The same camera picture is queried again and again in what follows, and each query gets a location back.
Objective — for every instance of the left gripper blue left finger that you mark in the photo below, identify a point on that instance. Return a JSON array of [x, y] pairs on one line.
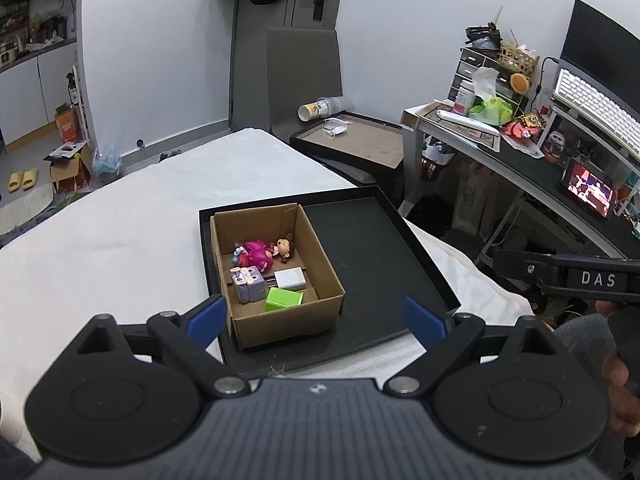
[[205, 322]]

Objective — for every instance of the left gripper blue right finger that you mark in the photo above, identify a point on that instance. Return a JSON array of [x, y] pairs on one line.
[[427, 327]]

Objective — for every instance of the lilac cube toy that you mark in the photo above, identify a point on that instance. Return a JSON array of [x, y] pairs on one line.
[[248, 284]]

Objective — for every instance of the small red toy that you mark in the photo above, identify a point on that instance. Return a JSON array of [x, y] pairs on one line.
[[241, 259]]

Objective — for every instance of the green toy block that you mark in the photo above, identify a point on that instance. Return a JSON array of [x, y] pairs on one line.
[[280, 299]]

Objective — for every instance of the brown cardboard box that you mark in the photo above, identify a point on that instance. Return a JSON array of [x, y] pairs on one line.
[[251, 325]]

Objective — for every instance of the pink doll figure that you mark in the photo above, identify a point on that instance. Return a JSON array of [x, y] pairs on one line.
[[263, 254]]

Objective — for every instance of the white power adapter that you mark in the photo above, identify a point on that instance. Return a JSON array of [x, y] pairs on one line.
[[290, 279]]

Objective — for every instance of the person's hand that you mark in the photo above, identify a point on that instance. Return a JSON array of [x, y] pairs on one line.
[[624, 406]]

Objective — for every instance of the small screen device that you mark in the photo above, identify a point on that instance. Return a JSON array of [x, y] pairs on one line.
[[587, 188]]

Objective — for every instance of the black tray with cardboard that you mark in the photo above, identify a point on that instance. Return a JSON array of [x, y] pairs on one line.
[[367, 143]]

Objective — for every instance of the white keyboard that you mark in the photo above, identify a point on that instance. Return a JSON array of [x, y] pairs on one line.
[[599, 109]]

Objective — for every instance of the green cloth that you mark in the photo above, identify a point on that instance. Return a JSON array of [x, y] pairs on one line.
[[494, 112]]

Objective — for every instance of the open cardboard box on floor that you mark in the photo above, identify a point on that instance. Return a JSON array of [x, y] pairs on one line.
[[70, 167]]

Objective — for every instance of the grey desk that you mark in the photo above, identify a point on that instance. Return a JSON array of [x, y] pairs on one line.
[[537, 178]]

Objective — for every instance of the black monitor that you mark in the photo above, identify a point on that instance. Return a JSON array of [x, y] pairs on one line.
[[605, 52]]

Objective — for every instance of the yellow slippers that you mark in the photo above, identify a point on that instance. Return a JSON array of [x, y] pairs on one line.
[[22, 180]]

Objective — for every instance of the stack of plastic cups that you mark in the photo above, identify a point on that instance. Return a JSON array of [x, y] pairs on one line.
[[322, 108]]

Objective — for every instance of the orange cardboard box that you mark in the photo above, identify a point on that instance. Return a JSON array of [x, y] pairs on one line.
[[67, 123]]

